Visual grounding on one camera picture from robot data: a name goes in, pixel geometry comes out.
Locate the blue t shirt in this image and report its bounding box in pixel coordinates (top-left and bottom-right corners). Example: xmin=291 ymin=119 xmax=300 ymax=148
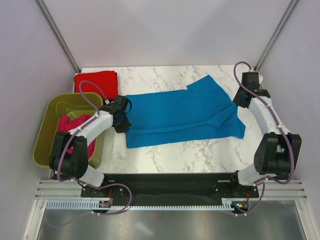
xmin=125 ymin=75 xmax=246 ymax=149

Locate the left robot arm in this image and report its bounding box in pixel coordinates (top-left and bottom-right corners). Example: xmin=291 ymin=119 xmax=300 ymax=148
xmin=49 ymin=95 xmax=132 ymax=197

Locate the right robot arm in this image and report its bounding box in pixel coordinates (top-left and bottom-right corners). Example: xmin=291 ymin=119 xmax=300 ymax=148
xmin=229 ymin=87 xmax=302 ymax=197

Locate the folded black t shirt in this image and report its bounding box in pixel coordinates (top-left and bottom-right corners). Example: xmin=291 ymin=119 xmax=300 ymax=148
xmin=103 ymin=95 xmax=119 ymax=106

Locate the folded red t shirt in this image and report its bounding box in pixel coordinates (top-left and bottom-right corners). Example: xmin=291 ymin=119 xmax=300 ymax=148
xmin=74 ymin=70 xmax=119 ymax=100

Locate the olive green plastic bin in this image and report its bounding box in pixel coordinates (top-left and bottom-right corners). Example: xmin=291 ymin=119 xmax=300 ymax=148
xmin=33 ymin=92 xmax=105 ymax=169

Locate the pink t shirt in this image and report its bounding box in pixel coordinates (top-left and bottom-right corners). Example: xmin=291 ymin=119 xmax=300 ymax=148
xmin=56 ymin=114 xmax=96 ymax=159

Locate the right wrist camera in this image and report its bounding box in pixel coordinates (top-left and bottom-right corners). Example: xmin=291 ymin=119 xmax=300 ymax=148
xmin=241 ymin=71 xmax=271 ymax=98

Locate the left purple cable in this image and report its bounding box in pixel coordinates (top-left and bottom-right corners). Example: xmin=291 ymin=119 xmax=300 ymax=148
xmin=44 ymin=80 xmax=133 ymax=228

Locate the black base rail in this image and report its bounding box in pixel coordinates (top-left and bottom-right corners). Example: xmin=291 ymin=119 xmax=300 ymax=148
xmin=80 ymin=173 xmax=259 ymax=206

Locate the white slotted cable duct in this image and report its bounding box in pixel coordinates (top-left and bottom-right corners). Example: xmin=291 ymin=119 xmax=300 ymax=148
xmin=45 ymin=199 xmax=248 ymax=211

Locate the right aluminium frame post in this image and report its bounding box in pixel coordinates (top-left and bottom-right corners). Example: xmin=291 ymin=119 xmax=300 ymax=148
xmin=253 ymin=0 xmax=300 ymax=71

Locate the aluminium frame post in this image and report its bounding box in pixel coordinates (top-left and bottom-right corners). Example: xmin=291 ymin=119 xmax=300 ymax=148
xmin=253 ymin=0 xmax=300 ymax=71
xmin=35 ymin=0 xmax=81 ymax=73

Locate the left aluminium frame post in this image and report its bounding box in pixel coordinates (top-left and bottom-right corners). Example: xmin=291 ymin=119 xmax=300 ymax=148
xmin=35 ymin=0 xmax=81 ymax=73

